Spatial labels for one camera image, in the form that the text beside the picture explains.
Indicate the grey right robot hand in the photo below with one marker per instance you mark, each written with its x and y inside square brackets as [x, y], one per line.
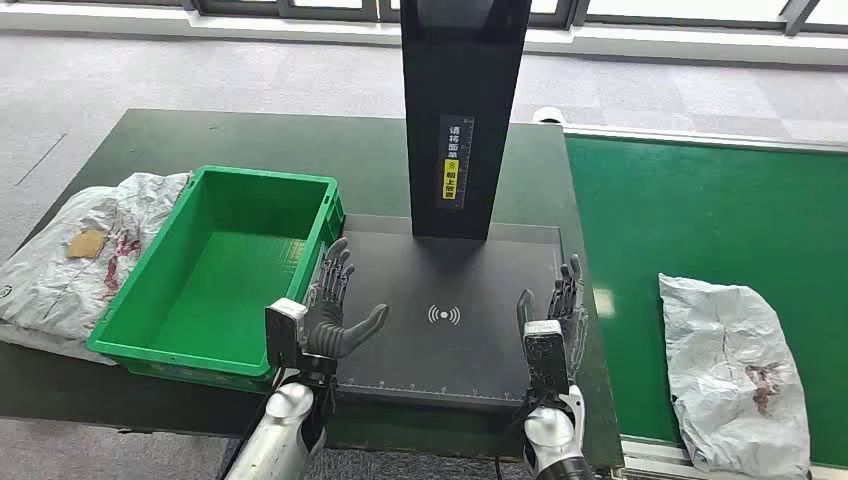
[575, 291]

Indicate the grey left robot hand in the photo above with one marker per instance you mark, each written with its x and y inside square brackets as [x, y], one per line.
[328, 331]

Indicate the plain grey plastic parcel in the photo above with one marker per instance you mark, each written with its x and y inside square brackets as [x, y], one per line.
[722, 371]

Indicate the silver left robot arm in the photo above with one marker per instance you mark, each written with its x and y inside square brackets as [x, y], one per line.
[285, 430]

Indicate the green conveyor belt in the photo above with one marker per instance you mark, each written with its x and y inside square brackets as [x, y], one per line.
[696, 212]

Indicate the white conveyor roller end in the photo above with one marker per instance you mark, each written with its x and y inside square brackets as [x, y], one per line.
[548, 116]

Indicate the black inbound scanner machine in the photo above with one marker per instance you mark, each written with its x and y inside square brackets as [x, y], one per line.
[457, 79]

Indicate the grey parcel with brown patch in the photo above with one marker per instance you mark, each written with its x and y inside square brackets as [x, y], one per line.
[46, 278]

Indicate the green plastic crate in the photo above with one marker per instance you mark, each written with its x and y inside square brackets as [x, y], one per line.
[218, 285]

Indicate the dark green table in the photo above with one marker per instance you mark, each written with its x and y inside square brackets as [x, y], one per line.
[265, 146]

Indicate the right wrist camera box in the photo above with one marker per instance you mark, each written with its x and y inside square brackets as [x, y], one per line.
[546, 358]

